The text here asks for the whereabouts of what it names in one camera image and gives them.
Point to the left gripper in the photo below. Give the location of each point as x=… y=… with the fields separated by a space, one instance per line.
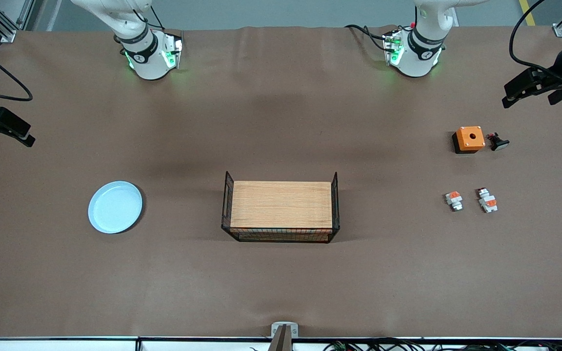
x=557 y=69

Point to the silver camera mount bracket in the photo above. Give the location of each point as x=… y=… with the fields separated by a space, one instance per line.
x=284 y=331

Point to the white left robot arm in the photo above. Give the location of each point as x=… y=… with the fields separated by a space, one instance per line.
x=420 y=56

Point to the light blue round plate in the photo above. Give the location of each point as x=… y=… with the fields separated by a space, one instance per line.
x=115 y=207

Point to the white table edge rail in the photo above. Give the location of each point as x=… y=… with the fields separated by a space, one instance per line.
x=66 y=345

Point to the large white orange switch module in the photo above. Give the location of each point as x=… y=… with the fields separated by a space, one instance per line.
x=487 y=201

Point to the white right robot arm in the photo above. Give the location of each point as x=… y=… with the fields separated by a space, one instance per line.
x=147 y=58

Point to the brown table cover sheet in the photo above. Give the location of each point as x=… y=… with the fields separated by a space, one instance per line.
x=281 y=122

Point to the black pushbutton with white cap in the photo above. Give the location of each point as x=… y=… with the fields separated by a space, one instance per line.
x=498 y=143

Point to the orange button enclosure box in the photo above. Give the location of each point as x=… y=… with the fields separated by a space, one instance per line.
x=470 y=138

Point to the small white orange switch module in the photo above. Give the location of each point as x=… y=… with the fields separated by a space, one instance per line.
x=454 y=200

